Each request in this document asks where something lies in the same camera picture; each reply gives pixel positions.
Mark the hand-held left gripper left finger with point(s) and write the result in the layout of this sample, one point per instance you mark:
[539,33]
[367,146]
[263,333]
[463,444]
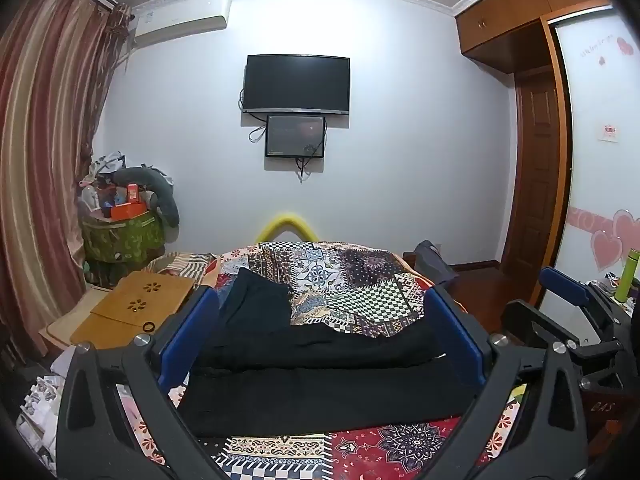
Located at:
[192,332]

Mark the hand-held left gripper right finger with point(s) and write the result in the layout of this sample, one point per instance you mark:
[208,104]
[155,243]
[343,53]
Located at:
[452,332]

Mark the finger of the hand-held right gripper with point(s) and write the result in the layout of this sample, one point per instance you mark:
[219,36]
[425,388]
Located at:
[565,287]
[520,317]

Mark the black pants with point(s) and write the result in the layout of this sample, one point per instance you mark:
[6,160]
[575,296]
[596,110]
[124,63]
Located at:
[325,385]

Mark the dark teal pants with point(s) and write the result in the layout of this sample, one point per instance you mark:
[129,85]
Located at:
[257,300]

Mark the green bottle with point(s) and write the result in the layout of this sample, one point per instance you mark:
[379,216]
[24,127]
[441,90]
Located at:
[627,277]

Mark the striped orange cloth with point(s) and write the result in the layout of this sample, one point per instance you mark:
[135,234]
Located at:
[187,264]

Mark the wooden lap table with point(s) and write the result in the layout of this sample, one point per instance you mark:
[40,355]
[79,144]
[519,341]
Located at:
[125,305]

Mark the grey-blue bag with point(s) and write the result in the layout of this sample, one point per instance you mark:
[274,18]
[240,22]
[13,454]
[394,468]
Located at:
[432,260]

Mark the patchwork bed blanket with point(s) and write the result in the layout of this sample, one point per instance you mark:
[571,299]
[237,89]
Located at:
[360,280]

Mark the white heart-print sliding door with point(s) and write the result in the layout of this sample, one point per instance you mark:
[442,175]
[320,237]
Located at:
[595,175]

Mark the brown wooden door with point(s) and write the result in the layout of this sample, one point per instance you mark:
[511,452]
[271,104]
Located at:
[537,170]

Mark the beige board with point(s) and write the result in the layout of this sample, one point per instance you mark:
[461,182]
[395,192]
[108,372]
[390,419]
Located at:
[67,320]

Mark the grey plush pillow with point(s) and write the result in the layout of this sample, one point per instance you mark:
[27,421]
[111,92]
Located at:
[167,200]

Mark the orange box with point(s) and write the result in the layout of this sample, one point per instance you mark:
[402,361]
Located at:
[127,211]

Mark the red and white sticker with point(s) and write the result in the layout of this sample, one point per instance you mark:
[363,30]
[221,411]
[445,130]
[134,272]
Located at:
[609,131]

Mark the white patterned papers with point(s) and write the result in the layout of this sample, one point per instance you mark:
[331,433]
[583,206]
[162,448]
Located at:
[42,405]

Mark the striped brown curtain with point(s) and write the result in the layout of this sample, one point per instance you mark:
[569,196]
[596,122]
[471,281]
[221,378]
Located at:
[45,135]

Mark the wooden overhead cabinet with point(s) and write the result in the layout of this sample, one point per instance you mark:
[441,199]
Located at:
[505,10]

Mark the white air conditioner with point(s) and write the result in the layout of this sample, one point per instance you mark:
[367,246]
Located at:
[185,17]

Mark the small black wall monitor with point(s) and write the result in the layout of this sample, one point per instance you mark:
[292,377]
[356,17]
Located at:
[295,136]

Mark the black wall television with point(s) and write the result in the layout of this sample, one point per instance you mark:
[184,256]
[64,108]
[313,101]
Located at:
[296,82]

